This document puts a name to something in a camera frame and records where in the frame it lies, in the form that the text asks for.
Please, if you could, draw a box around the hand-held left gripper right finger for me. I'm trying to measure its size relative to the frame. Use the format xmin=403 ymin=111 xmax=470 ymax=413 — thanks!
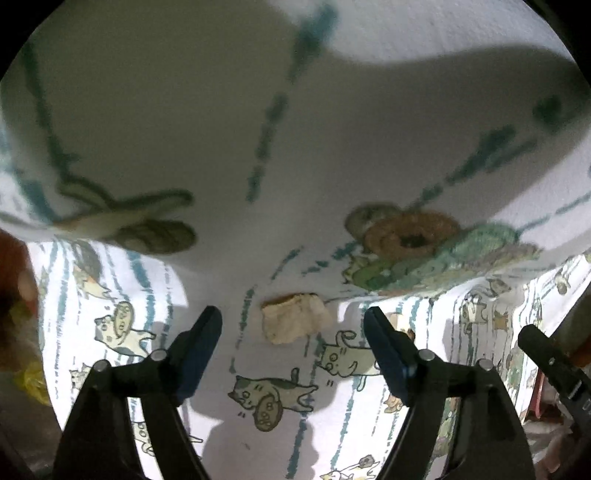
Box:
xmin=363 ymin=307 xmax=539 ymax=480

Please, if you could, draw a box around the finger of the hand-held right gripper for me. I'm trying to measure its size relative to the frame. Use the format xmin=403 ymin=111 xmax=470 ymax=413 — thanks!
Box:
xmin=517 ymin=324 xmax=591 ymax=418

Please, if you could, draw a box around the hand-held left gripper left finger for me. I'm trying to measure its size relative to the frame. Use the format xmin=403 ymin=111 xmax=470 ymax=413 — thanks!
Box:
xmin=54 ymin=305 xmax=223 ymax=480

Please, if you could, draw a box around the small tan paper scrap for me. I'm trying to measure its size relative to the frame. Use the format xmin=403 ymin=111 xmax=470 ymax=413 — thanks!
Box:
xmin=385 ymin=313 xmax=416 ymax=343

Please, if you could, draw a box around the yellow plastic bag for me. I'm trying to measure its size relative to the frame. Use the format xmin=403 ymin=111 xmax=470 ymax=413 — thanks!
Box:
xmin=11 ymin=360 xmax=54 ymax=407

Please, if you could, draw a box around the red cloth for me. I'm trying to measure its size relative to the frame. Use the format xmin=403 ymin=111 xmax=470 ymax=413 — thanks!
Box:
xmin=0 ymin=231 xmax=40 ymax=365

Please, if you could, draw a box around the cat print tablecloth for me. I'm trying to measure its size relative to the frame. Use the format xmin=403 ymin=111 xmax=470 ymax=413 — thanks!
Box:
xmin=0 ymin=0 xmax=591 ymax=480

